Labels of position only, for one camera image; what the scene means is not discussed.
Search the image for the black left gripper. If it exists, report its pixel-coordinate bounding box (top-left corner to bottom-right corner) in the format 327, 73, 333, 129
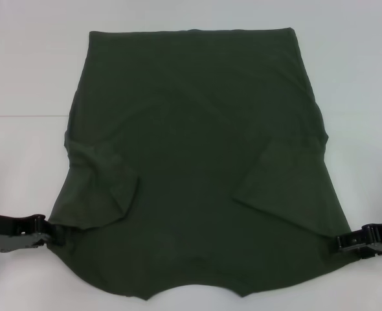
0, 212, 69, 253

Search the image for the dark green t-shirt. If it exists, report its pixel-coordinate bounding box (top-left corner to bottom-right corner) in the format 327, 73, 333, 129
47, 27, 352, 301

